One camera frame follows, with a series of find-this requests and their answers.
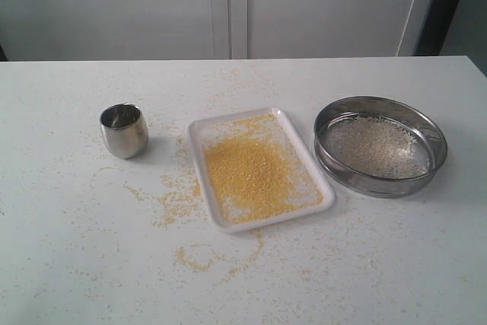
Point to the stainless steel cup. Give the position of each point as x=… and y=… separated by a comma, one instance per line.
x=124, y=130

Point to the yellow sieved grain pile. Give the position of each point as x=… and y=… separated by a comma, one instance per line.
x=255, y=172

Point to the white plastic tray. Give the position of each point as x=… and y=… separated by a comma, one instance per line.
x=195, y=134

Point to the round stainless steel sieve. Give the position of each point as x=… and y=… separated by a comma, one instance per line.
x=429, y=135

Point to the yellow and white grain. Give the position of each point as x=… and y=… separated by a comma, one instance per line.
x=376, y=147

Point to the white cabinet doors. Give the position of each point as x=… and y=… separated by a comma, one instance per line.
x=209, y=29

